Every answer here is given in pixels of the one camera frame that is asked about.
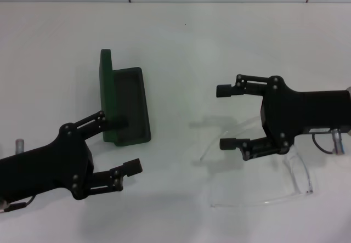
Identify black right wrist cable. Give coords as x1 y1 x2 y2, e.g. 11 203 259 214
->
311 134 337 155

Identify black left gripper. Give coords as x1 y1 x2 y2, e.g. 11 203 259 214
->
0 110 144 201

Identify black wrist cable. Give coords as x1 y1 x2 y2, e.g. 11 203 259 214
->
311 134 337 155
4 195 38 213

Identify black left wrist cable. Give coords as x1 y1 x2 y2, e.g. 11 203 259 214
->
4 195 38 213

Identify silver right wrist connector plug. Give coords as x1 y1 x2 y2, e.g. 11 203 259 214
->
331 129 345 155

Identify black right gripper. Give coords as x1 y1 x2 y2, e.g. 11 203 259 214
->
216 74 351 161

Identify clear transparent glasses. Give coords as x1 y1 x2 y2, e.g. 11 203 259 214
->
199 116 316 208

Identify green glasses case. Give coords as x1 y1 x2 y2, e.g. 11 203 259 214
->
99 48 152 148

